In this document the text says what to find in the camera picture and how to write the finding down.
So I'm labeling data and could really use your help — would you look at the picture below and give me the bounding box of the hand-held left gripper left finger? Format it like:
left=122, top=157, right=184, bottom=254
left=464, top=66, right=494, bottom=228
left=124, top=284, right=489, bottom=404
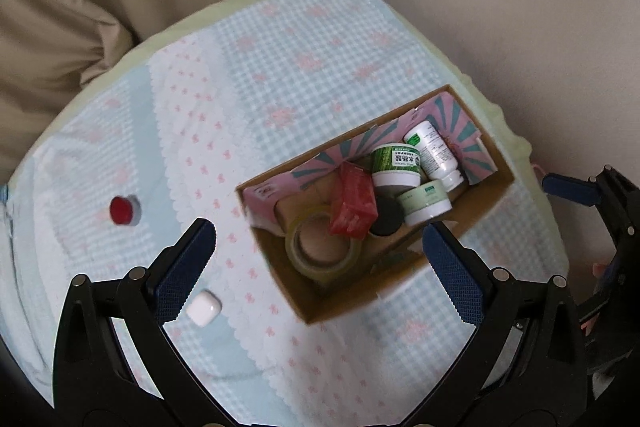
left=52, top=218, right=236, bottom=427

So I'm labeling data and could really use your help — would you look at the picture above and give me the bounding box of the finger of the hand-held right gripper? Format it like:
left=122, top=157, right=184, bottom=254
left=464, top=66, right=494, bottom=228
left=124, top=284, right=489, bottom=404
left=600, top=249, right=628, bottom=303
left=541, top=165, right=640, bottom=233

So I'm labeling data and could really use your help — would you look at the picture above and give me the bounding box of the white pill bottle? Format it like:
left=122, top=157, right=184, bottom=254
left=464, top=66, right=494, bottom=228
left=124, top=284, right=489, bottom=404
left=403, top=121, right=466, bottom=192

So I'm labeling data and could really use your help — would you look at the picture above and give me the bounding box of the clear tape roll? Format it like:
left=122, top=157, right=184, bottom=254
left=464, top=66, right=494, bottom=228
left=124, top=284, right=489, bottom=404
left=285, top=211, right=363, bottom=280

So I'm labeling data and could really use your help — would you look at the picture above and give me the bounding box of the black-lidded small jar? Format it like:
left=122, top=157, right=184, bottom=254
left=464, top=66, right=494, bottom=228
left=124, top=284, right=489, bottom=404
left=369, top=197, right=404, bottom=237

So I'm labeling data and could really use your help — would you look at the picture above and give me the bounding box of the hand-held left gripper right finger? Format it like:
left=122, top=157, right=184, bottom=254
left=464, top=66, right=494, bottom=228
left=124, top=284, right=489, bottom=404
left=405, top=221, right=588, bottom=427

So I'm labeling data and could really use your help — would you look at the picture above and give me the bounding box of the green-labelled white jar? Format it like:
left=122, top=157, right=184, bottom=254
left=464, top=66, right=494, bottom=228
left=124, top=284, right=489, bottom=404
left=371, top=143, right=422, bottom=188

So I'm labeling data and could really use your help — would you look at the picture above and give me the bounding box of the small red box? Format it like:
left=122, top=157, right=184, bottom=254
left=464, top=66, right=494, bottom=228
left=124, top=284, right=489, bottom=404
left=328, top=163, right=379, bottom=239

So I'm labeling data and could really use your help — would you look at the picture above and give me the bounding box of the pink printed cardboard box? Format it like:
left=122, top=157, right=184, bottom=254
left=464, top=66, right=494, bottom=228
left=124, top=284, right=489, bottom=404
left=235, top=83, right=516, bottom=325

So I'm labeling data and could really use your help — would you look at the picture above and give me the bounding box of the red-lidded small jar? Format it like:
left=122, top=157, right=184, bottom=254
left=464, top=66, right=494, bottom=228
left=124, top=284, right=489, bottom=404
left=110, top=195, right=141, bottom=225

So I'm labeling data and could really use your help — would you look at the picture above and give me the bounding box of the white earbuds case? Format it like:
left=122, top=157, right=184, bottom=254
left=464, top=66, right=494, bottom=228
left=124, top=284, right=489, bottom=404
left=186, top=290, right=222, bottom=327

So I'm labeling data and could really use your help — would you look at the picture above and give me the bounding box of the white cream jar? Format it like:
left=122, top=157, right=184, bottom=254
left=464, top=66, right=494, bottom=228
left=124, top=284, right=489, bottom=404
left=396, top=179, right=452, bottom=227

